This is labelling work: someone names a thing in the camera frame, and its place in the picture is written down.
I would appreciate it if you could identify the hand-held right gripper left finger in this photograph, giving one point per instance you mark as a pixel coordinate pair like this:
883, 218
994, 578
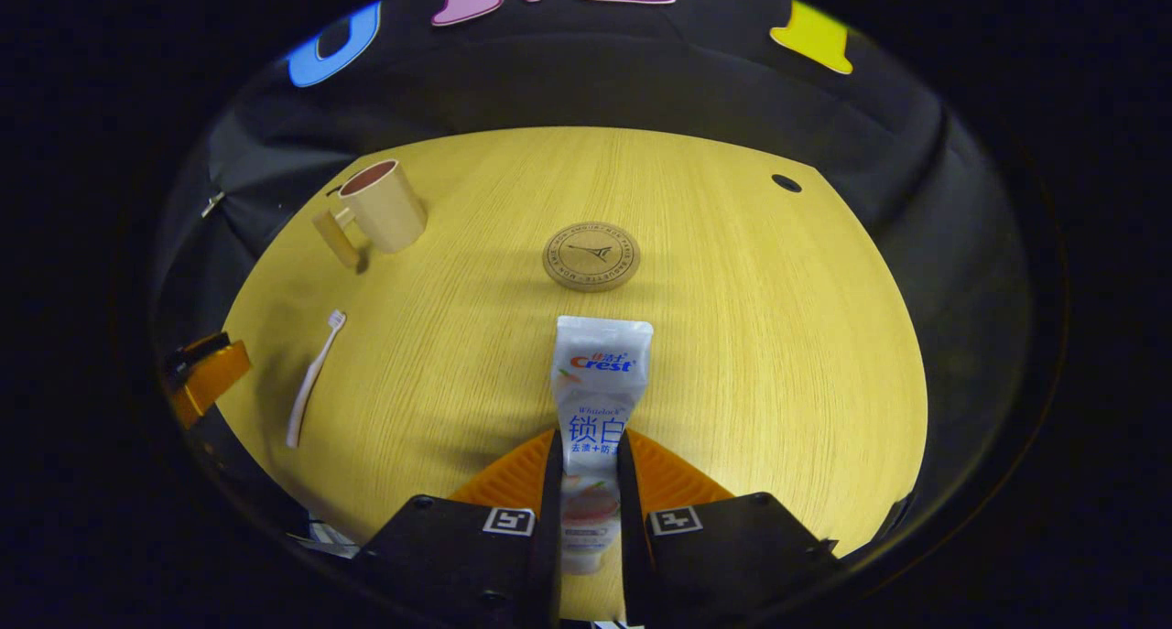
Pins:
549, 519

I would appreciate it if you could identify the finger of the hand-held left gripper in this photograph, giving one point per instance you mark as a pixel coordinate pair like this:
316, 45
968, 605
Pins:
215, 377

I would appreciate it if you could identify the white toothpaste tube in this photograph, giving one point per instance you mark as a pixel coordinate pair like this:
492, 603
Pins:
600, 391

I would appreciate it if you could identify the white toothbrush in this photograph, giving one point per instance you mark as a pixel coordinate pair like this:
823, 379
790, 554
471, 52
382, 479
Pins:
311, 382

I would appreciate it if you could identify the small metal cloth clip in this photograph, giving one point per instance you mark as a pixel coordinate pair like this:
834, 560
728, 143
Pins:
212, 204

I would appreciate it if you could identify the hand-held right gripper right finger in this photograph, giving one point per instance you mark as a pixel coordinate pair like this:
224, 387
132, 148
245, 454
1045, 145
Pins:
630, 519

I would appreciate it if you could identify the black backdrop cloth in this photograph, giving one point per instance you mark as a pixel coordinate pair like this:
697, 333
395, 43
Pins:
595, 80

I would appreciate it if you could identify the yellow wooden desktop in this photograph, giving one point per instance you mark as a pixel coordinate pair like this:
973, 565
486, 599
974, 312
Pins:
732, 336

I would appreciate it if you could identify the round wooden coaster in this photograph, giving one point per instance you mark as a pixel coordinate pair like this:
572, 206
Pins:
591, 256

